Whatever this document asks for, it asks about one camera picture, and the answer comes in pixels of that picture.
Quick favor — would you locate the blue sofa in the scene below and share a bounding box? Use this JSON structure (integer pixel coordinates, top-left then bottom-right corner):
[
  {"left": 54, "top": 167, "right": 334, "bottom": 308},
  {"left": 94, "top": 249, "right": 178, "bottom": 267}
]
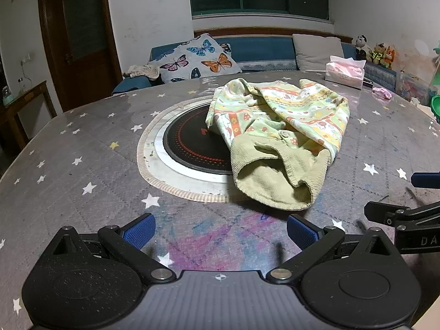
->
[{"left": 112, "top": 27, "right": 403, "bottom": 97}]

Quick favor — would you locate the clear plastic storage box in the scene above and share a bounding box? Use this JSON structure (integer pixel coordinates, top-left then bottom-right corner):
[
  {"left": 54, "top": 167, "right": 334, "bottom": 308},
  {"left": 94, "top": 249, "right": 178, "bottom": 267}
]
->
[{"left": 395, "top": 70, "right": 439, "bottom": 105}]

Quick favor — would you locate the beige crumpled cloth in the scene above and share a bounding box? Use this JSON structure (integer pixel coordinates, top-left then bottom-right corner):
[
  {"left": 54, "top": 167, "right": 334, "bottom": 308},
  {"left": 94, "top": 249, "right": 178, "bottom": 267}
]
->
[{"left": 123, "top": 64, "right": 160, "bottom": 79}]

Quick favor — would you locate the grey pillow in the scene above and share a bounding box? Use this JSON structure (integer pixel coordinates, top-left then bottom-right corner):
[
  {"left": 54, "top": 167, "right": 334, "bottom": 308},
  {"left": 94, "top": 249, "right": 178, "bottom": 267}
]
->
[{"left": 292, "top": 34, "right": 345, "bottom": 73}]

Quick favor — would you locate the black round induction cooktop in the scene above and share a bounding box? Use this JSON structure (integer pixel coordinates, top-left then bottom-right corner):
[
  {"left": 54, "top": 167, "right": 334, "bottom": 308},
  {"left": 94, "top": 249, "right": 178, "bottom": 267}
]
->
[{"left": 163, "top": 106, "right": 236, "bottom": 175}]

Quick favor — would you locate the panda plush toy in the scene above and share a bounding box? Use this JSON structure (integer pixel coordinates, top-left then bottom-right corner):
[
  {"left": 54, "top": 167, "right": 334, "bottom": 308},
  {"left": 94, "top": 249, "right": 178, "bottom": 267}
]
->
[{"left": 355, "top": 34, "right": 369, "bottom": 61}]

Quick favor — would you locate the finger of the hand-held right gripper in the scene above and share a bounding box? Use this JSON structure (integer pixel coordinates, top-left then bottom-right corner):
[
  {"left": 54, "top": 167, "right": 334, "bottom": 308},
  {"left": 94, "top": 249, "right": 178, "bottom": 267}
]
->
[
  {"left": 411, "top": 171, "right": 440, "bottom": 189},
  {"left": 364, "top": 200, "right": 440, "bottom": 228}
]

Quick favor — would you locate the green patterned baby garment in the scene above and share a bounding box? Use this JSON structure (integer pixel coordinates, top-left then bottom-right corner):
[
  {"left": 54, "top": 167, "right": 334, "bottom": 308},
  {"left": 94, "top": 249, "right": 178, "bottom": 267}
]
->
[{"left": 205, "top": 78, "right": 350, "bottom": 211}]

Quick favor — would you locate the dark wooden door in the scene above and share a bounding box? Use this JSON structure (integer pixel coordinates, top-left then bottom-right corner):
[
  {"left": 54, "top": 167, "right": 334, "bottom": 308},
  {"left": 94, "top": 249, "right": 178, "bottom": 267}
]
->
[{"left": 37, "top": 0, "right": 122, "bottom": 112}]

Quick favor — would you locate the pink tissue pack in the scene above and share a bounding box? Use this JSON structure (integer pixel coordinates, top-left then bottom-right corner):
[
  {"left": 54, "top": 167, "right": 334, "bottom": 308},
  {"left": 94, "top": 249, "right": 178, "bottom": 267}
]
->
[{"left": 325, "top": 55, "right": 367, "bottom": 90}]

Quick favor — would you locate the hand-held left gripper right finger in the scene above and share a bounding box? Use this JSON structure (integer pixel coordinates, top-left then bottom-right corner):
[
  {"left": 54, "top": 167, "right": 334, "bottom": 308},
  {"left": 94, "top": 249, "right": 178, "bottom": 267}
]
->
[{"left": 266, "top": 214, "right": 401, "bottom": 281}]

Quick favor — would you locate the butterfly print pillow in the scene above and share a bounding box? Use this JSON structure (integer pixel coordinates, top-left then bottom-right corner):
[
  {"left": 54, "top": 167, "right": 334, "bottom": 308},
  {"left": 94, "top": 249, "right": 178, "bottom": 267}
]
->
[{"left": 148, "top": 34, "right": 242, "bottom": 85}]

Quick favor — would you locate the wooden side table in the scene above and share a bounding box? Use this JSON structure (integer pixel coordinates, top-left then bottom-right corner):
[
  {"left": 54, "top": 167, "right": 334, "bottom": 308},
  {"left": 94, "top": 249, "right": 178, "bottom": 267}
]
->
[{"left": 0, "top": 81, "right": 57, "bottom": 159}]

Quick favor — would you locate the grey star-print tablecloth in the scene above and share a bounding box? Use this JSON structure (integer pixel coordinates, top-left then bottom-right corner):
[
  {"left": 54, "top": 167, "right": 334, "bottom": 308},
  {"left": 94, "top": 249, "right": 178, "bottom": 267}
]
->
[{"left": 0, "top": 70, "right": 440, "bottom": 330}]

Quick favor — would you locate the orange fox plush toy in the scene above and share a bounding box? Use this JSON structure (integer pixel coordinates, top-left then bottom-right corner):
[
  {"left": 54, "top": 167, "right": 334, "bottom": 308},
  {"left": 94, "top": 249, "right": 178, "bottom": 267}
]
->
[{"left": 381, "top": 46, "right": 396, "bottom": 70}]

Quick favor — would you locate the plush toy in yellow vest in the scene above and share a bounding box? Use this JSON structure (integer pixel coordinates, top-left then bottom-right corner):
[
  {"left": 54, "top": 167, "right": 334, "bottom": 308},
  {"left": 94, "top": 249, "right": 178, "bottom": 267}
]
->
[{"left": 369, "top": 43, "right": 386, "bottom": 65}]

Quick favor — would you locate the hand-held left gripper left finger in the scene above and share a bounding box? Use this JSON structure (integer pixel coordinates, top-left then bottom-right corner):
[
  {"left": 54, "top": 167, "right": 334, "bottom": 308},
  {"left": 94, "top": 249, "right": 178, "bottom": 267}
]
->
[{"left": 41, "top": 213, "right": 175, "bottom": 281}]

